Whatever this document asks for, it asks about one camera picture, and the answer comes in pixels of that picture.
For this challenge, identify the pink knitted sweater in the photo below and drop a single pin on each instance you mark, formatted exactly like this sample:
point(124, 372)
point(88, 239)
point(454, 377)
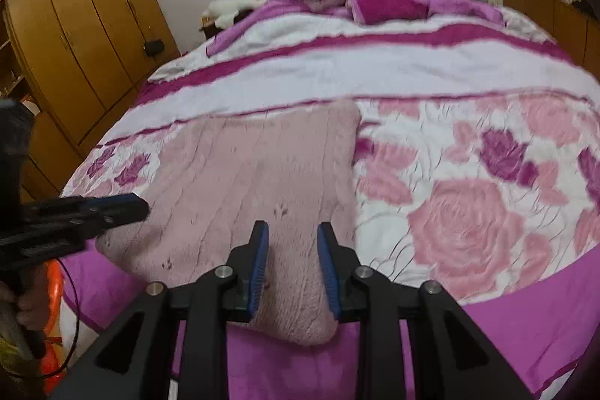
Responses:
point(243, 175)

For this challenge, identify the person's left hand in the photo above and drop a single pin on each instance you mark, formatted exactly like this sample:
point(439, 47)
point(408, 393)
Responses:
point(33, 308)

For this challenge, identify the white plush pillow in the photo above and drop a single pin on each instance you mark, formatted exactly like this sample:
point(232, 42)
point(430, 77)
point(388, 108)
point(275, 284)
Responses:
point(227, 6)

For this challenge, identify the wooden side cabinet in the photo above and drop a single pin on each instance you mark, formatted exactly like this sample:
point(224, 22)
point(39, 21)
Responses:
point(553, 30)

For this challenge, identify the black wall adapter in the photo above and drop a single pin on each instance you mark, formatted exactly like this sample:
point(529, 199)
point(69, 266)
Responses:
point(153, 47)

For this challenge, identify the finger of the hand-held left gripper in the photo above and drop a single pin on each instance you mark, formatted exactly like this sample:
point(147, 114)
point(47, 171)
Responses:
point(122, 210)

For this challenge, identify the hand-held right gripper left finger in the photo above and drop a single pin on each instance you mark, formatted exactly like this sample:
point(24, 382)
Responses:
point(258, 273)

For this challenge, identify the wooden wardrobe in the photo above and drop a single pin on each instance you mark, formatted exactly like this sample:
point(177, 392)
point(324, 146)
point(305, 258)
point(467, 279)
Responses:
point(84, 20)

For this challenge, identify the orange plastic object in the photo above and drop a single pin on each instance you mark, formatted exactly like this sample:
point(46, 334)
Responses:
point(56, 353)

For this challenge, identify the floral purple white bedspread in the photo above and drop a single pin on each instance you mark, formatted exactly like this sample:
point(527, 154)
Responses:
point(328, 67)

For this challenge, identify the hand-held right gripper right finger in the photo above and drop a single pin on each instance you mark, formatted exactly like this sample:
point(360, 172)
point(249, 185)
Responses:
point(330, 276)

